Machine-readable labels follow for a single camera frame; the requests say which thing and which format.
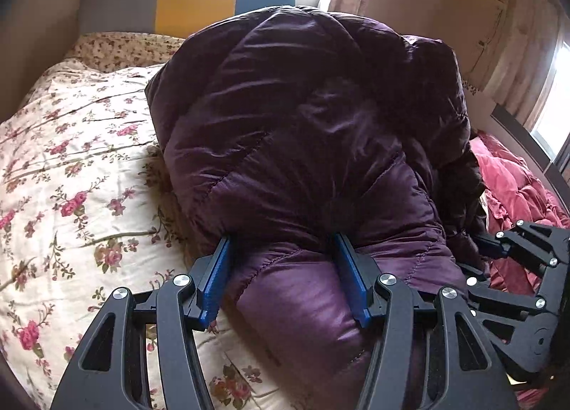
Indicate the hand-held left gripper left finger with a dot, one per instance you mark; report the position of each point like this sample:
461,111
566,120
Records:
218,276

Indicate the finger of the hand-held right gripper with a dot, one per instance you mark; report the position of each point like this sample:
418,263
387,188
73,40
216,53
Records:
525,236
503,298

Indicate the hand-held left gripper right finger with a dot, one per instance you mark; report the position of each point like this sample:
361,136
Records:
352,276

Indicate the purple puffer jacket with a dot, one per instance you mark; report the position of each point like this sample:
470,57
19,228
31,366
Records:
311,125

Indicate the red quilted blanket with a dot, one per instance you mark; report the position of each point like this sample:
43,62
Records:
512,178

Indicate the side window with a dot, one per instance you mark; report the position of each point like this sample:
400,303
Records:
554,125

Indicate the floral bed sheet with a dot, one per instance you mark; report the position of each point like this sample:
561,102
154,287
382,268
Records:
67,160

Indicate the cream cabinet door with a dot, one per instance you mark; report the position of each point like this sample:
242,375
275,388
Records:
481,22

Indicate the grey yellow blue headboard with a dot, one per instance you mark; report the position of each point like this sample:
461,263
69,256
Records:
191,0

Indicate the dark wooden bed frame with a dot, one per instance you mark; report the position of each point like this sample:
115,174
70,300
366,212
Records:
521,134

